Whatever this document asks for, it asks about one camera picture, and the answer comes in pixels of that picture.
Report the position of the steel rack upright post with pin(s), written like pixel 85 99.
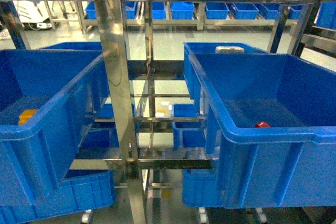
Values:
pixel 112 24

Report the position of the large blue bin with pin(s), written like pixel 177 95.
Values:
pixel 68 88
pixel 291 163

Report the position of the large blue bin right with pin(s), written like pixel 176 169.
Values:
pixel 291 163

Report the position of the large blue bin left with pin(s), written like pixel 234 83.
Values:
pixel 68 88

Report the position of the yellow toy building block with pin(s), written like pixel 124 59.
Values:
pixel 26 115

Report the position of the red toy building block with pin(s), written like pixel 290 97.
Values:
pixel 262 124

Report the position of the lower left blue bin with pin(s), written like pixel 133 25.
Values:
pixel 81 190

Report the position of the lower right blue bin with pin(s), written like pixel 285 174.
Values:
pixel 199 188

